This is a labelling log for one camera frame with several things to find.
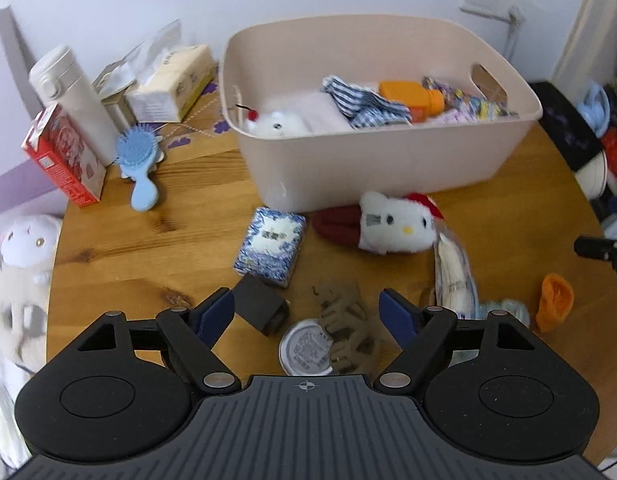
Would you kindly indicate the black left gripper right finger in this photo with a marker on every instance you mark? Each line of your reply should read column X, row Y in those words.
column 424, row 337

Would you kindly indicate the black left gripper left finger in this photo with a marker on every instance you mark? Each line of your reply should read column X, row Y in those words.
column 190, row 336

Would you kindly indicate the orange cloth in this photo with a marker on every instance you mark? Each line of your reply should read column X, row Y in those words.
column 555, row 302

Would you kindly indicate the brown hair claw clip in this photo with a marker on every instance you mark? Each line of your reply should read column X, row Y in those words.
column 345, row 319

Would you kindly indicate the grey white plush toy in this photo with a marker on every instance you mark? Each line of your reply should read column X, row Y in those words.
column 278, row 124

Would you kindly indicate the orange bottle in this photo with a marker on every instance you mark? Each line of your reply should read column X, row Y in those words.
column 422, row 103

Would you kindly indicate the clear plastic packet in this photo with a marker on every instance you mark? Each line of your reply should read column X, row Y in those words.
column 455, row 288

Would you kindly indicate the small black box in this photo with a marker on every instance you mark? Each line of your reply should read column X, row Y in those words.
column 259, row 305

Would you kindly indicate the hello kitty plush toy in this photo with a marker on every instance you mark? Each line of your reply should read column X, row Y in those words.
column 382, row 224

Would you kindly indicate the blue white porcelain-pattern box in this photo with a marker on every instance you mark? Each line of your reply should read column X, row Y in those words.
column 271, row 246

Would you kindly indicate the black tablet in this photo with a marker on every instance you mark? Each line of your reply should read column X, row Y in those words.
column 572, row 136

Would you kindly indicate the white plush doll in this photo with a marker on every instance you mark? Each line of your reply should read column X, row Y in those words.
column 27, row 252

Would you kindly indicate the blue hairbrush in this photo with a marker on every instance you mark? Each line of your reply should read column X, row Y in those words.
column 138, row 153

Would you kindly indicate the purple flower patterned mat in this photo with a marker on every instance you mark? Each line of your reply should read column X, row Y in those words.
column 205, row 119

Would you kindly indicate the colourful snack packet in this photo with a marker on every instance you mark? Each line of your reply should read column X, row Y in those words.
column 475, row 107

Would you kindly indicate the blue checked cloth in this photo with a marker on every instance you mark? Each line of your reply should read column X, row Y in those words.
column 363, row 107

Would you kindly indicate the red carton box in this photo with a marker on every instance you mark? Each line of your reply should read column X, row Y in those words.
column 58, row 148

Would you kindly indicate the pale pink cloth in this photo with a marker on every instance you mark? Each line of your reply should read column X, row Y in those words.
column 320, row 112

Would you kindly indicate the pink plastic storage bin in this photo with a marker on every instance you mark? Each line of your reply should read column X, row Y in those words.
column 266, row 66

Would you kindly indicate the white tissue pack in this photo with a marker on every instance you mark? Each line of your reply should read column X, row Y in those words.
column 168, row 75

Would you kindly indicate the small cardboard box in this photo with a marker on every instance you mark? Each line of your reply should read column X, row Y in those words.
column 115, row 103

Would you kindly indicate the purple white board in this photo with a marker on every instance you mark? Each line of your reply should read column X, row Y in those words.
column 23, row 186

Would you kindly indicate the white thermos bottle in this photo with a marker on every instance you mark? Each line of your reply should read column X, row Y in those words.
column 57, row 78

